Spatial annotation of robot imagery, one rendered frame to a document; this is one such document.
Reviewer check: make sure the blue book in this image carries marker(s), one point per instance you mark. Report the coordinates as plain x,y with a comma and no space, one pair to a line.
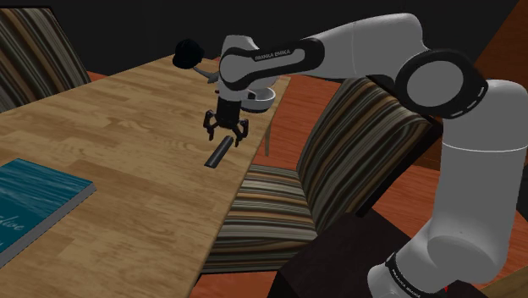
29,194

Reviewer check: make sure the black cylinder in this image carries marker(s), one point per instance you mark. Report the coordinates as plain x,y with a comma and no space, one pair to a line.
218,152

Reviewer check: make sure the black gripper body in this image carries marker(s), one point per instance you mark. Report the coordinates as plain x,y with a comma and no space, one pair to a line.
228,111

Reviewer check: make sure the wooden table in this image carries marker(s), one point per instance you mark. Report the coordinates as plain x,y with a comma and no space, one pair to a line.
136,136

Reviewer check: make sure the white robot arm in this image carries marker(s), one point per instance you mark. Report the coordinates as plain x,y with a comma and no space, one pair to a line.
474,165

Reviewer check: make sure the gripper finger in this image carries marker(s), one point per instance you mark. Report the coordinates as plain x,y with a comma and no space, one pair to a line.
243,128
209,123

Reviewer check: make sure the white bowl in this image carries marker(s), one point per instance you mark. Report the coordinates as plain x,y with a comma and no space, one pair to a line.
260,103

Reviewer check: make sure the dark robot stand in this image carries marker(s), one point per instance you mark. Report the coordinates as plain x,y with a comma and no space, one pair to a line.
338,260

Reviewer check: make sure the striped upholstered chair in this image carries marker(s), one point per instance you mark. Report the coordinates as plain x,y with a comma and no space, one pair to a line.
33,53
350,140

